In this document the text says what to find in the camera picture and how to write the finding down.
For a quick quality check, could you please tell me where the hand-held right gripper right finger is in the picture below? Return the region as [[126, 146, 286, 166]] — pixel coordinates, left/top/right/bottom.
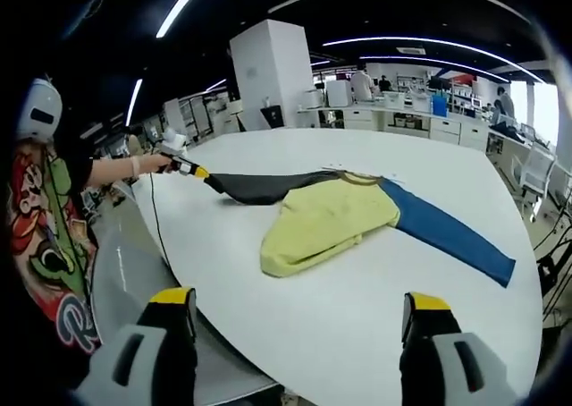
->
[[399, 292, 519, 406]]

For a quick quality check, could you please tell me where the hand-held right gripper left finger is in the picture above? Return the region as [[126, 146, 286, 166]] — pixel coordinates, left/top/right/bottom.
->
[[73, 285, 198, 406]]

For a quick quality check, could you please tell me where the yellow garment with dark sleeves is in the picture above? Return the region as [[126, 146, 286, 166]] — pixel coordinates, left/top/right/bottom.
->
[[203, 167, 517, 290]]

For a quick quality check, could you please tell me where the person's left hand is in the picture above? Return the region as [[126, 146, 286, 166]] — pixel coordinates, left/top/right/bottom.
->
[[136, 153, 173, 177]]

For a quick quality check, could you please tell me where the grey office chair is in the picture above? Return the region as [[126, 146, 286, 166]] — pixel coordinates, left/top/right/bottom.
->
[[91, 182, 287, 401]]

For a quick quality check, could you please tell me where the black panel stand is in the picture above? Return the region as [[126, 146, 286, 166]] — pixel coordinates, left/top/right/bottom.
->
[[260, 105, 285, 131]]

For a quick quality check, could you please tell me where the white square pillar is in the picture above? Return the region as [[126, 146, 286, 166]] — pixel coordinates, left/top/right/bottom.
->
[[229, 19, 321, 132]]

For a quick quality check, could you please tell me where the white head-worn device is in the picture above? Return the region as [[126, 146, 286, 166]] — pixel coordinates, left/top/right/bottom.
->
[[16, 77, 63, 144]]

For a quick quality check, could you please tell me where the person's printed shirt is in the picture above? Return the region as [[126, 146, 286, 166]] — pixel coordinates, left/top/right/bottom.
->
[[6, 141, 104, 356]]

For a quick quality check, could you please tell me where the white cabinet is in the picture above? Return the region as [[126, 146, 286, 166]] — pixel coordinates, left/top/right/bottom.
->
[[325, 80, 354, 108]]

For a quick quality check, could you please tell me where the white mesh chair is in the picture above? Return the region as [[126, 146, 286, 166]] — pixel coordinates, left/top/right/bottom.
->
[[509, 141, 558, 222]]

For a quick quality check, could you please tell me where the long white workbench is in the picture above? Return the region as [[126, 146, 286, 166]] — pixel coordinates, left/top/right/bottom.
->
[[297, 97, 491, 151]]

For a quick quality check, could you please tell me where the long ceiling light strip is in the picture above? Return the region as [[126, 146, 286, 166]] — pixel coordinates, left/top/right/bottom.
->
[[359, 55, 545, 84], [321, 34, 513, 80]]

